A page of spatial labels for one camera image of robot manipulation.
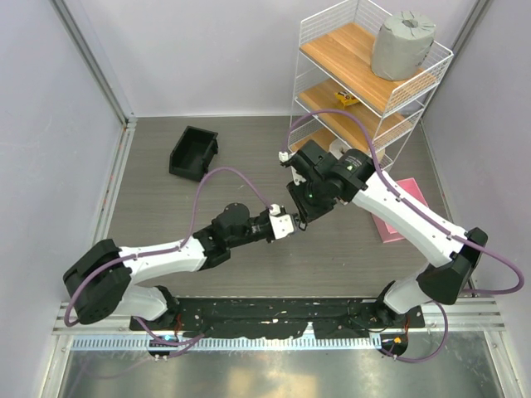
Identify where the white toilet paper roll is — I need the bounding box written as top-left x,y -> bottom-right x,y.
329,138 -> 350,159

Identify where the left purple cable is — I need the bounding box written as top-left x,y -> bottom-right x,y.
65,167 -> 283,360

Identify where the black plastic bin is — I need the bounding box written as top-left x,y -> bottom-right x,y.
168,126 -> 219,182

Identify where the white wire wooden shelf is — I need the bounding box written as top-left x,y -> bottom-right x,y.
288,1 -> 453,170

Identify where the pink plastic tray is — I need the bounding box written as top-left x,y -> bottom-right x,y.
372,177 -> 427,243

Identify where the grey wrapped paper roll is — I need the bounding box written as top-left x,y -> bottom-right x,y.
371,11 -> 436,81

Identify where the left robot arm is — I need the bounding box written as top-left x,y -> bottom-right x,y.
63,203 -> 303,330

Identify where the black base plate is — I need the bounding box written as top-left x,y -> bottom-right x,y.
145,298 -> 425,340

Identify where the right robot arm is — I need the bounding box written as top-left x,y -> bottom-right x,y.
279,141 -> 488,327

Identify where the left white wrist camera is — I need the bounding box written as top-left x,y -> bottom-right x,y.
269,204 -> 297,240

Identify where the yellow toy car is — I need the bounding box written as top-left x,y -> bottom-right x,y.
334,91 -> 359,109

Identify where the white cable duct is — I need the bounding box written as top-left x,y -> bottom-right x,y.
71,334 -> 382,352

